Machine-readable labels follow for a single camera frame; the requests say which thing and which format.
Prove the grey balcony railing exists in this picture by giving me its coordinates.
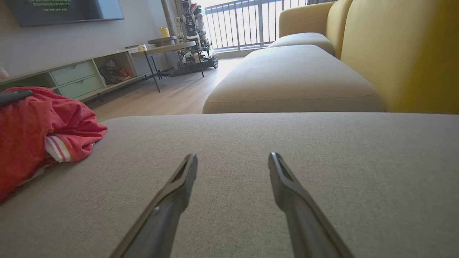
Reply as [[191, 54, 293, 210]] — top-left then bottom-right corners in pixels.
[[204, 0, 309, 51]]

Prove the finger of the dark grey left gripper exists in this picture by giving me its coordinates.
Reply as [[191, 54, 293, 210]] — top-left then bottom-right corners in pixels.
[[0, 90, 33, 106]]

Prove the dark bundle in cabinet shelf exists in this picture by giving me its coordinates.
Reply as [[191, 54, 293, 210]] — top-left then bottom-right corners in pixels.
[[99, 60, 132, 85]]

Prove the round dark top side table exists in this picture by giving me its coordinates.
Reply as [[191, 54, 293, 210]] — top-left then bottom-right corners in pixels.
[[148, 36, 178, 47]]

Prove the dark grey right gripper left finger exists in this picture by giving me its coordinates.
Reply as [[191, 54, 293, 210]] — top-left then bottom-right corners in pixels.
[[109, 153, 198, 258]]

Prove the red garment with white stripe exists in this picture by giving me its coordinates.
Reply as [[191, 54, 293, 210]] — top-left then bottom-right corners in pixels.
[[0, 87, 108, 203]]

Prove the small grey sofa seat cushion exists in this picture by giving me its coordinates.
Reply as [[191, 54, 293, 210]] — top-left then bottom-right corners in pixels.
[[268, 32, 336, 57]]

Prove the wide yellow sofa backrest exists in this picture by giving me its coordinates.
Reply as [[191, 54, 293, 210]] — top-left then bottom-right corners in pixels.
[[340, 0, 459, 114]]

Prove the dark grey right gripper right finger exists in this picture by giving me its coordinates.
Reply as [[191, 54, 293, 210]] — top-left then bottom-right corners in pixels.
[[268, 152, 355, 258]]

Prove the medium grey sofa seat cushion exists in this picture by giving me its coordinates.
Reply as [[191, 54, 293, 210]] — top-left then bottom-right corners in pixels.
[[202, 44, 386, 114]]

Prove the pale green TV cabinet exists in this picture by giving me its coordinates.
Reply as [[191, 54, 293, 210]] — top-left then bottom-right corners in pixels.
[[0, 45, 172, 102]]

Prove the narrow yellow sofa backrest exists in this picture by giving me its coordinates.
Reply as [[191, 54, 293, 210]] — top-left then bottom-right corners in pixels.
[[326, 0, 354, 59]]

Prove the beige sofa armrest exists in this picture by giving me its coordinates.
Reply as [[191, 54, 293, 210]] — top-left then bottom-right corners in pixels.
[[279, 1, 337, 38]]

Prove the large grey sofa seat cushion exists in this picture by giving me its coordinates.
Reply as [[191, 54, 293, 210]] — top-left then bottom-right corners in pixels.
[[0, 112, 459, 258]]

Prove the black flat screen television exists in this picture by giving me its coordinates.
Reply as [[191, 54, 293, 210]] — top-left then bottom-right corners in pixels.
[[5, 0, 125, 28]]

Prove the white wheeled background robot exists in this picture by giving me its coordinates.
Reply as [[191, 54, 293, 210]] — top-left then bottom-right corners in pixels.
[[175, 0, 219, 72]]

